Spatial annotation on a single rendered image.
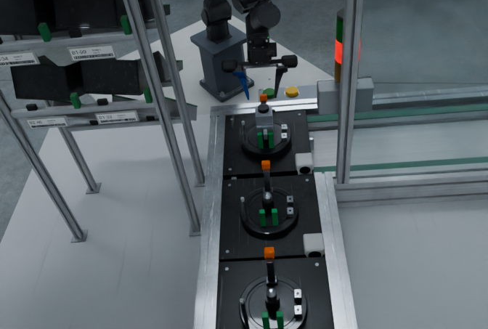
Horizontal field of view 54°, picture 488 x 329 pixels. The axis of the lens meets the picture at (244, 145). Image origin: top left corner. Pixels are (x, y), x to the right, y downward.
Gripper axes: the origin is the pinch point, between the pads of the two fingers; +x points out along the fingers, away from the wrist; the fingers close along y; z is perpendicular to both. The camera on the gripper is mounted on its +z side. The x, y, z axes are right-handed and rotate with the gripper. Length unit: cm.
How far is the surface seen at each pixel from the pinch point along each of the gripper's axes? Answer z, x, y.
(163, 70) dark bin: 9.1, -4.4, -22.2
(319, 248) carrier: 15.1, 37.9, 10.8
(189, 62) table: -65, -15, -29
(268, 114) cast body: -4.8, 7.3, 1.2
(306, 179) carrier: -2.8, 24.6, 9.8
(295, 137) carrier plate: -14.3, 14.3, 8.1
